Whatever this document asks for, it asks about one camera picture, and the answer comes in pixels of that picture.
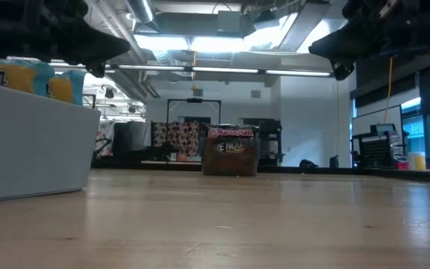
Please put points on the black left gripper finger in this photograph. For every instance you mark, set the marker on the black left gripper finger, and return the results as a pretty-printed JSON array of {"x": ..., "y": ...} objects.
[
  {"x": 88, "y": 54},
  {"x": 88, "y": 35}
]

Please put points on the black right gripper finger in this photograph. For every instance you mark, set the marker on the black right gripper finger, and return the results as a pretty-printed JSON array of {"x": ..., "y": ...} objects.
[
  {"x": 343, "y": 53},
  {"x": 345, "y": 35}
]

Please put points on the blue Maruchan noodle soup pack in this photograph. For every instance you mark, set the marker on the blue Maruchan noodle soup pack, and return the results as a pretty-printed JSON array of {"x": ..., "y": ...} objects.
[
  {"x": 65, "y": 87},
  {"x": 21, "y": 76}
]

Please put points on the pale grey plastic bin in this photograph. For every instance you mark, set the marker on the pale grey plastic bin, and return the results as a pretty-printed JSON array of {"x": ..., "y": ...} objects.
[{"x": 32, "y": 149}]

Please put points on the black Maruchan fire noodle pack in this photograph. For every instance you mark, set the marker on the black Maruchan fire noodle pack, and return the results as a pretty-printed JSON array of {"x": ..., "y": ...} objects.
[{"x": 231, "y": 132}]

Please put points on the dark translucent plastic bin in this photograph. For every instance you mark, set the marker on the dark translucent plastic bin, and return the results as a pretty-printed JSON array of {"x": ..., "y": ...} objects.
[{"x": 230, "y": 164}]

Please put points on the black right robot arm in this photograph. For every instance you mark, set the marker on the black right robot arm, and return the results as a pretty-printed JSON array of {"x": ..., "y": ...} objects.
[{"x": 424, "y": 30}]

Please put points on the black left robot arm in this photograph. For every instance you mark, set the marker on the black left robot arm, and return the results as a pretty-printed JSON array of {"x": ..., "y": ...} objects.
[{"x": 13, "y": 41}]

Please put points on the long ceiling light tube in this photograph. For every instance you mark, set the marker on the long ceiling light tube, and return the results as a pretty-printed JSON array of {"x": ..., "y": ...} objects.
[{"x": 297, "y": 73}]

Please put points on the whiteboard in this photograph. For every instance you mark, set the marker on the whiteboard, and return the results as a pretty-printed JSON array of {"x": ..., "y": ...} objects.
[{"x": 371, "y": 117}]

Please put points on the dark office chair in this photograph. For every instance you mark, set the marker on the dark office chair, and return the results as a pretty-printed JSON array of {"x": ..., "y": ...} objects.
[{"x": 129, "y": 140}]

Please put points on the black perforated cart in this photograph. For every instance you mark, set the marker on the black perforated cart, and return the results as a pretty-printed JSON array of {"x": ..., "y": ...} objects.
[{"x": 377, "y": 151}]

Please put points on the black rolling cabinet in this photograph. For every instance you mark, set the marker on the black rolling cabinet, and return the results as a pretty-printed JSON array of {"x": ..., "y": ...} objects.
[{"x": 271, "y": 142}]

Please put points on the patterned fabric panel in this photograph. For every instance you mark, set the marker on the patterned fabric panel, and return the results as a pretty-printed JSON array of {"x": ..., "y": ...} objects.
[{"x": 177, "y": 138}]

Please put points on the small red box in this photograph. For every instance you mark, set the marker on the small red box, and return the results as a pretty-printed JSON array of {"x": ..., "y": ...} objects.
[{"x": 401, "y": 166}]

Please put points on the yellow container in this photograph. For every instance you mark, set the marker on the yellow container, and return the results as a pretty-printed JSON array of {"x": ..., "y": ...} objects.
[{"x": 418, "y": 162}]

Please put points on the grey rectangular air duct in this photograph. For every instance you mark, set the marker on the grey rectangular air duct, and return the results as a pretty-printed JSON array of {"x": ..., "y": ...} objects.
[{"x": 304, "y": 22}]

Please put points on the silver round air duct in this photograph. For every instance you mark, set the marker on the silver round air duct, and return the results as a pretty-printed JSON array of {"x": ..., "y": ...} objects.
[{"x": 140, "y": 10}]

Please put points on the grey wall vent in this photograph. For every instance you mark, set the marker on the grey wall vent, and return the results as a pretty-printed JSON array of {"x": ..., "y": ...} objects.
[
  {"x": 198, "y": 92},
  {"x": 256, "y": 94}
]

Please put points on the black gantry frame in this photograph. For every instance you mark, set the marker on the black gantry frame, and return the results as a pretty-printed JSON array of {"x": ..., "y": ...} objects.
[{"x": 194, "y": 100}]

